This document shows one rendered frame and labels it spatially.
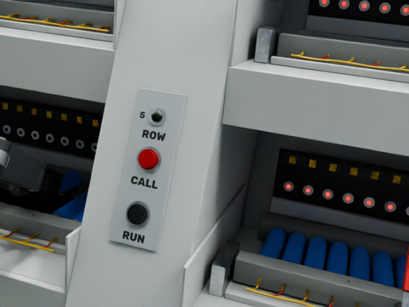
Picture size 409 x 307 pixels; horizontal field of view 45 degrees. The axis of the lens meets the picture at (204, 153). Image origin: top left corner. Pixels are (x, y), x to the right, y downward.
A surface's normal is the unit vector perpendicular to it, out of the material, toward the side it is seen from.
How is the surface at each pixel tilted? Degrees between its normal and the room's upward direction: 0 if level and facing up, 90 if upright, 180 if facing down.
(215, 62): 90
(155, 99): 90
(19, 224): 109
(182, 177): 90
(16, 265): 19
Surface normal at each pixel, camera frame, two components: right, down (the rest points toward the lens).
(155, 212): -0.25, -0.06
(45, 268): 0.10, -0.95
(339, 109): -0.30, 0.26
